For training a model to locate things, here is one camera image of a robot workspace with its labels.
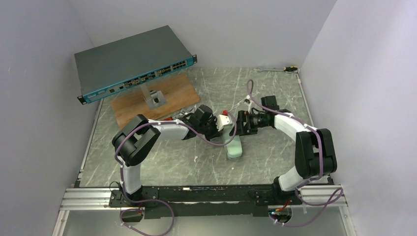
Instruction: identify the grey metal bracket stand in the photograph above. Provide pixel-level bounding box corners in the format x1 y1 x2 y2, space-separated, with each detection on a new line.
140 84 168 110

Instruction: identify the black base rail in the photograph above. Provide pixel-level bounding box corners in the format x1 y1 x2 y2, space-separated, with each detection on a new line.
109 184 301 219

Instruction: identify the wooden board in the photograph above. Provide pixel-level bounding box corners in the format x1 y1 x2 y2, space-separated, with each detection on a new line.
111 74 201 128

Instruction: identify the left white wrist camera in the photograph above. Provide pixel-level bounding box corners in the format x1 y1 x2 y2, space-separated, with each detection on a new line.
216 110 233 131

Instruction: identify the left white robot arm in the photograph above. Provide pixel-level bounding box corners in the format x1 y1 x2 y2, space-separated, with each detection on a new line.
112 105 224 201

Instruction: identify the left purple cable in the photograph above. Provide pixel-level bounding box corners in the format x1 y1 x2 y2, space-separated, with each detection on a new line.
114 111 238 236

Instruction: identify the red handled adjustable wrench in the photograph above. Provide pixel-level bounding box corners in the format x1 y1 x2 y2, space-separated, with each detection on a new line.
163 105 196 120

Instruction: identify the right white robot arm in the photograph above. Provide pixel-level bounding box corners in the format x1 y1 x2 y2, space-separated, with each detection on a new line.
236 95 337 197

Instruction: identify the black yellow screwdriver handle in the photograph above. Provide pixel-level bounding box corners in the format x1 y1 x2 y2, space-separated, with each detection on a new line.
283 66 298 72

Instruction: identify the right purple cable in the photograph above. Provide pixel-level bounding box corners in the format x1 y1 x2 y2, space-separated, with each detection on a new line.
246 79 344 228

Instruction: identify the purple cable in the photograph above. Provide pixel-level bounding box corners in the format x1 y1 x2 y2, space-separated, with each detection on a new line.
246 79 344 228
114 111 238 236

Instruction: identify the grey blue network switch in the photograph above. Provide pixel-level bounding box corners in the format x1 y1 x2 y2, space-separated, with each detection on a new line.
74 25 198 104

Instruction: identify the mint green umbrella sleeve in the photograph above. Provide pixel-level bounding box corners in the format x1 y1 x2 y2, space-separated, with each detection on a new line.
218 124 243 160

